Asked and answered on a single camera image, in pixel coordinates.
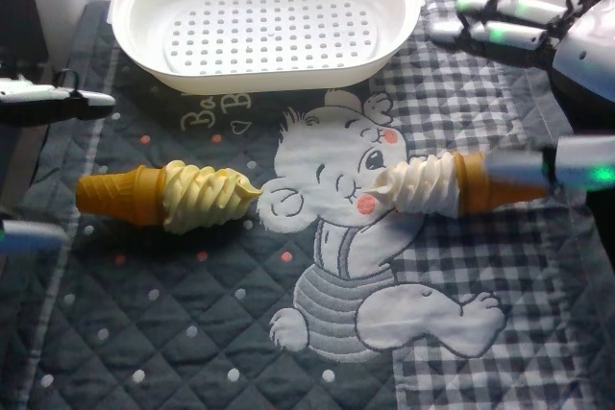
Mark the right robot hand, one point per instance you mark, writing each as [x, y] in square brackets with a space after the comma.
[586, 35]

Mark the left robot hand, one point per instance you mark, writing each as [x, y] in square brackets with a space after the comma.
[38, 93]

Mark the yellow swirl ice cream toy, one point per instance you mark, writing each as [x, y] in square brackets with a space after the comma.
[192, 194]

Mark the white swirl ice cream toy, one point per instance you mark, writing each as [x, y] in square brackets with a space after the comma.
[427, 184]

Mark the white oval perforated basket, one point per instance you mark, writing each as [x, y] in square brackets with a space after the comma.
[144, 21]

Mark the grey quilt with bear print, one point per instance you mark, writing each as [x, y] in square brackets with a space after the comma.
[192, 314]

